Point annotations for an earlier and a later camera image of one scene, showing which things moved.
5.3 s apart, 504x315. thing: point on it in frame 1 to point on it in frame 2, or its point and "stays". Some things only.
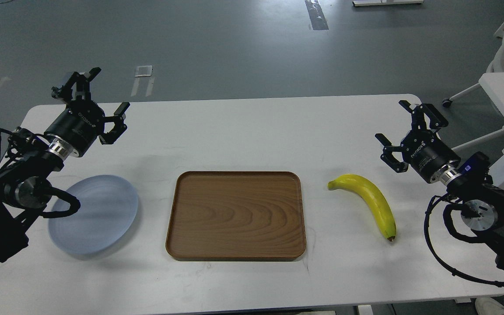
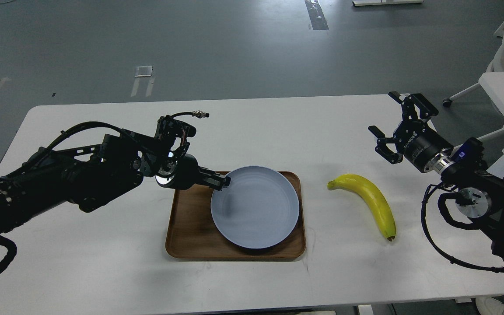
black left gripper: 82,121 to 183,174
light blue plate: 108,206 to 257,209
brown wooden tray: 237,216 stays
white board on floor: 357,3 stays
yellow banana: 372,195 stays
